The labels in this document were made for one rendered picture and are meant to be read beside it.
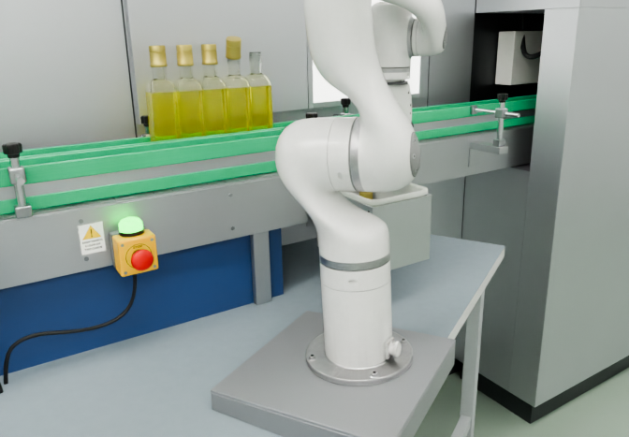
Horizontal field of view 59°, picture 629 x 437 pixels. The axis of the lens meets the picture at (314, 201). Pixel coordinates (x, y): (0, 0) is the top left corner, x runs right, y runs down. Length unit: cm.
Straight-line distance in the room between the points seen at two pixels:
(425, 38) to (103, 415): 90
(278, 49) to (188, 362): 83
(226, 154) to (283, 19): 48
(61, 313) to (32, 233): 18
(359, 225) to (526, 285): 119
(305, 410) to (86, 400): 40
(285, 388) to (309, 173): 35
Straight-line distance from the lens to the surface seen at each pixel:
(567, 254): 199
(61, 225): 111
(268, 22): 151
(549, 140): 185
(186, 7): 142
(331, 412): 90
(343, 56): 82
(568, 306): 211
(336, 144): 85
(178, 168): 116
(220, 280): 127
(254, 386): 97
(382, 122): 82
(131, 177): 114
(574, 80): 182
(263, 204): 123
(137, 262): 105
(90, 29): 139
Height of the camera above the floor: 134
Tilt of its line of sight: 16 degrees down
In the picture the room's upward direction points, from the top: 1 degrees counter-clockwise
